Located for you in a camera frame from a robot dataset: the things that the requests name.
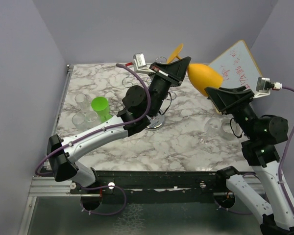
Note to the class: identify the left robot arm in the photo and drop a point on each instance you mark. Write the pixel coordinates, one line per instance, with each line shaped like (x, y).
(64, 154)

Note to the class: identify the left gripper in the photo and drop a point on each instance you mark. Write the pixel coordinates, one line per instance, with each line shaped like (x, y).
(174, 73)

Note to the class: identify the whiteboard with yellow frame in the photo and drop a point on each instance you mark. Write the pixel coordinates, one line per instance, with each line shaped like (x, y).
(238, 68)

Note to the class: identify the black front table rail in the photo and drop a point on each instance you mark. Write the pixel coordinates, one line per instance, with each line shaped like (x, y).
(156, 187)

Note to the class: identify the clear wine glass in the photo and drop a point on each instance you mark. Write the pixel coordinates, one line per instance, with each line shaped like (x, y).
(79, 122)
(212, 126)
(82, 102)
(91, 119)

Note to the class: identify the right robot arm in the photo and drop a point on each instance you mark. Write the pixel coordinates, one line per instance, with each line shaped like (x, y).
(275, 215)

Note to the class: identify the orange plastic wine glass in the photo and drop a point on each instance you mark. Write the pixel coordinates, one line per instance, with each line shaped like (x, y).
(202, 76)

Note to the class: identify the chrome wine glass rack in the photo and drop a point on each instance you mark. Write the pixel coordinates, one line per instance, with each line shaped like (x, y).
(138, 106)

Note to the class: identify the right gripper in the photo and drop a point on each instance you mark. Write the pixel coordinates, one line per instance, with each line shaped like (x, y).
(227, 99)

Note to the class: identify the clear tape roll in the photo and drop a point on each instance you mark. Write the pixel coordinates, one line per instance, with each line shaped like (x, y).
(230, 129)

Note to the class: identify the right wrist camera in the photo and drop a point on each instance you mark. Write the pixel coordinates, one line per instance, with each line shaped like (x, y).
(264, 86)

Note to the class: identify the green plastic wine glass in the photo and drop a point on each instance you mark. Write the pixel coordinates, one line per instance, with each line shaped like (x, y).
(101, 106)

